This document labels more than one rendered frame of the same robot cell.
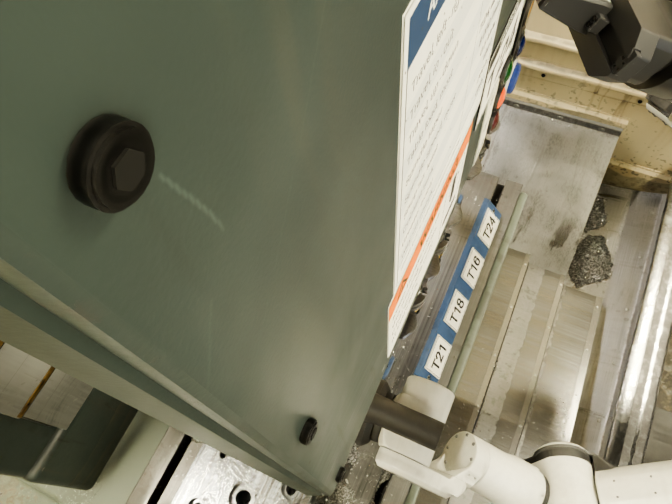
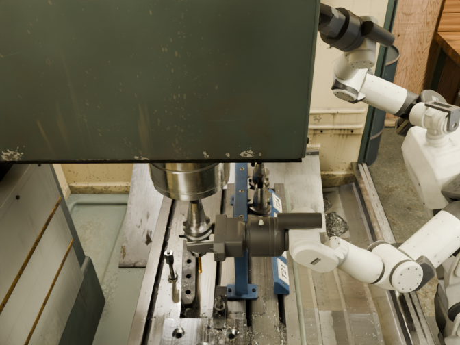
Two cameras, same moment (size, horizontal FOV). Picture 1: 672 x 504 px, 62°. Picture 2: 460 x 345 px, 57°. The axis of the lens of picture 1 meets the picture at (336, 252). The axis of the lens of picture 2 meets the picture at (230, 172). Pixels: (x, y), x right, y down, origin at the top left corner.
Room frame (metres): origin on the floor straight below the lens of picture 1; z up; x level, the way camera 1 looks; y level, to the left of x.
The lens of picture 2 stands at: (-0.37, 0.41, 2.01)
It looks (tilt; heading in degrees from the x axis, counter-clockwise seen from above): 37 degrees down; 330
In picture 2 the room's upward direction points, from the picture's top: 2 degrees counter-clockwise
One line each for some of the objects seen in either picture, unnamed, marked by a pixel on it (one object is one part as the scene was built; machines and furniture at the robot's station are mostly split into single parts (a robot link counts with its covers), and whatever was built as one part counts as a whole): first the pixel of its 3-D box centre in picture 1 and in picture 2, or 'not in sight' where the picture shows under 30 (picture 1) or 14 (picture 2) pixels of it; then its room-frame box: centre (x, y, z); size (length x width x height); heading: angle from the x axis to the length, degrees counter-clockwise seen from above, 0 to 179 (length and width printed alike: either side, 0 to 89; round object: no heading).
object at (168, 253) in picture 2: not in sight; (170, 264); (0.51, 0.13, 0.96); 0.03 x 0.03 x 0.13
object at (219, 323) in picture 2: not in sight; (220, 311); (0.26, 0.09, 0.97); 0.13 x 0.03 x 0.15; 146
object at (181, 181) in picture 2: not in sight; (188, 151); (0.24, 0.14, 1.56); 0.16 x 0.16 x 0.12
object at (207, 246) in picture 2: not in sight; (200, 248); (0.21, 0.15, 1.33); 0.06 x 0.02 x 0.03; 57
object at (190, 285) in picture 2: not in sight; (189, 274); (0.46, 0.09, 0.93); 0.26 x 0.05 x 0.06; 151
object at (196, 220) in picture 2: not in sight; (196, 211); (0.24, 0.14, 1.40); 0.04 x 0.04 x 0.07
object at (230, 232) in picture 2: not in sight; (241, 235); (0.19, 0.06, 1.33); 0.13 x 0.12 x 0.10; 147
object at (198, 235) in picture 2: not in sight; (196, 226); (0.24, 0.14, 1.36); 0.06 x 0.06 x 0.03
